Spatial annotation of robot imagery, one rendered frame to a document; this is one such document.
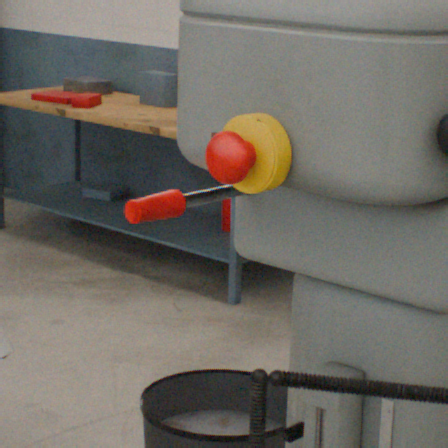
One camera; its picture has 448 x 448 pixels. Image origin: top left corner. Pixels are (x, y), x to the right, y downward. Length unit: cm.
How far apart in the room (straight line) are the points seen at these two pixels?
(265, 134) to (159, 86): 602
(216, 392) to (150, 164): 410
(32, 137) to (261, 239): 740
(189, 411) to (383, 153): 272
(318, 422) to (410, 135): 31
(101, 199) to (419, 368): 635
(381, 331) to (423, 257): 11
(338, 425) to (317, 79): 33
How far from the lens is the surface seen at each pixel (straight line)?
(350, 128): 82
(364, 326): 100
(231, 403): 350
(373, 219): 93
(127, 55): 751
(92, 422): 463
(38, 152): 835
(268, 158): 84
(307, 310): 104
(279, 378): 90
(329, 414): 101
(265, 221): 101
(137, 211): 91
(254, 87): 87
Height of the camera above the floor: 192
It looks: 15 degrees down
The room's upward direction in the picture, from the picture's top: 2 degrees clockwise
